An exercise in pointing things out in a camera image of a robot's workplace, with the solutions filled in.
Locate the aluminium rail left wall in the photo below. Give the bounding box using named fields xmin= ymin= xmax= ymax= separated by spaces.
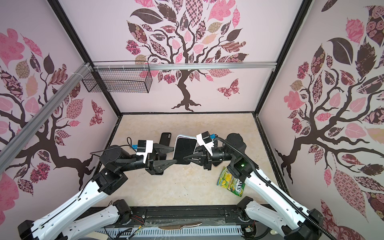
xmin=1 ymin=63 xmax=92 ymax=173

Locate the aluminium rail back wall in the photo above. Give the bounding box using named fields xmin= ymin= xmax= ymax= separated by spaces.
xmin=93 ymin=62 xmax=277 ymax=71

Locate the white perforated cable tray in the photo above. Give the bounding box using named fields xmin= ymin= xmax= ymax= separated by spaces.
xmin=96 ymin=226 xmax=243 ymax=239

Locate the black phone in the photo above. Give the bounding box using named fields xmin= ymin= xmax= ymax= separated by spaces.
xmin=173 ymin=135 xmax=198 ymax=165

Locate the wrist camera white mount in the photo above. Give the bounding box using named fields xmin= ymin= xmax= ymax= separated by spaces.
xmin=196 ymin=132 xmax=215 ymax=156
xmin=132 ymin=140 xmax=154 ymax=164

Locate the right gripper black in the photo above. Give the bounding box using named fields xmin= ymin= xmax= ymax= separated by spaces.
xmin=185 ymin=146 xmax=236 ymax=172

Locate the wooden knife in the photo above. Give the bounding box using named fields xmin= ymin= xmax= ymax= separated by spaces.
xmin=159 ymin=222 xmax=203 ymax=231

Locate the black phone case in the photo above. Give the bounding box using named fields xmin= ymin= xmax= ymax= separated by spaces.
xmin=159 ymin=132 xmax=172 ymax=147

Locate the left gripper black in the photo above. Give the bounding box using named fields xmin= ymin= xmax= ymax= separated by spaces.
xmin=119 ymin=142 xmax=178 ymax=175

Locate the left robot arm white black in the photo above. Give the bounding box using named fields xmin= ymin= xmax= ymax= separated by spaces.
xmin=18 ymin=140 xmax=176 ymax=240

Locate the green yellow candy bag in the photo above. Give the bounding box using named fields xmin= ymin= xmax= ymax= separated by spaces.
xmin=217 ymin=167 xmax=245 ymax=197

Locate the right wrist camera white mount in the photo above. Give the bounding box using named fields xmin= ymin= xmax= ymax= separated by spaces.
xmin=196 ymin=132 xmax=215 ymax=156

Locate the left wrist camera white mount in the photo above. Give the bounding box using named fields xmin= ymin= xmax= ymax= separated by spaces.
xmin=132 ymin=140 xmax=154 ymax=164

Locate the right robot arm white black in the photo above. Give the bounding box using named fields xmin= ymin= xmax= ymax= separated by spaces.
xmin=181 ymin=132 xmax=323 ymax=240

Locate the black wire basket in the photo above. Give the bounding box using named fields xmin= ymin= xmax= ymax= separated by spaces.
xmin=82 ymin=60 xmax=153 ymax=94

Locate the aluminium rail wall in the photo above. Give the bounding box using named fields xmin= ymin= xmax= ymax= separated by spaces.
xmin=1 ymin=63 xmax=92 ymax=173
xmin=93 ymin=62 xmax=277 ymax=71

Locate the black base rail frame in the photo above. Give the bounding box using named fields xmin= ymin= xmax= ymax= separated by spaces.
xmin=55 ymin=203 xmax=316 ymax=240

